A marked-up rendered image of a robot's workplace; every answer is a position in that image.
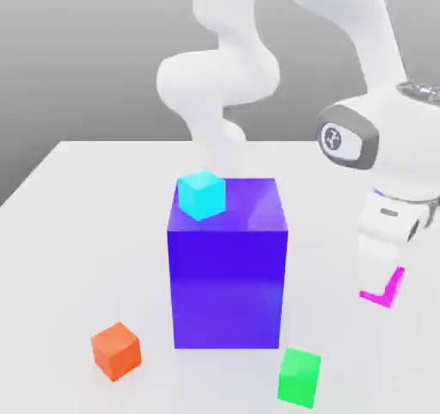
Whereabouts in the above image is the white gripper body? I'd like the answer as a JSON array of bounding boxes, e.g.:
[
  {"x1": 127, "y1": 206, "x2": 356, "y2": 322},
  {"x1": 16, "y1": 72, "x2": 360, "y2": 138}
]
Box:
[{"x1": 357, "y1": 191, "x2": 425, "y2": 250}]

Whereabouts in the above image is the small magenta cube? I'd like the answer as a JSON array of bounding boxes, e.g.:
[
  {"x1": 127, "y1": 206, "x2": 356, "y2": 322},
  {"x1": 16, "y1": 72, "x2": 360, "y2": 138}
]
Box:
[{"x1": 358, "y1": 265, "x2": 406, "y2": 309}]

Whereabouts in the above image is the small green cube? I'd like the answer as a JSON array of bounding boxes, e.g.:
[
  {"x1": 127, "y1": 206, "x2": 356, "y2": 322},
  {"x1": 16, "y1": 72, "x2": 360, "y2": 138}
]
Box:
[{"x1": 277, "y1": 347, "x2": 322, "y2": 410}]

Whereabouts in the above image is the small cyan cube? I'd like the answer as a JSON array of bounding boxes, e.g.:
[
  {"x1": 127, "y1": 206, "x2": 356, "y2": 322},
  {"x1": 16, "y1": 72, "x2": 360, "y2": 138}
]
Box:
[{"x1": 176, "y1": 169, "x2": 227, "y2": 222}]

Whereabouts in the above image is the small orange cube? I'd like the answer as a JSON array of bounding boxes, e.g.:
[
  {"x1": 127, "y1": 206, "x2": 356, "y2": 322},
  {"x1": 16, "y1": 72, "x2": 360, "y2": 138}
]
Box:
[{"x1": 90, "y1": 320, "x2": 143, "y2": 383}]

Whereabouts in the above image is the large blue box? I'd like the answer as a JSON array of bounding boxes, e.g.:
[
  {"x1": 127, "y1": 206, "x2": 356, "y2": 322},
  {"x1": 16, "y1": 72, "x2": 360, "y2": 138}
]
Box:
[{"x1": 166, "y1": 177, "x2": 289, "y2": 350}]

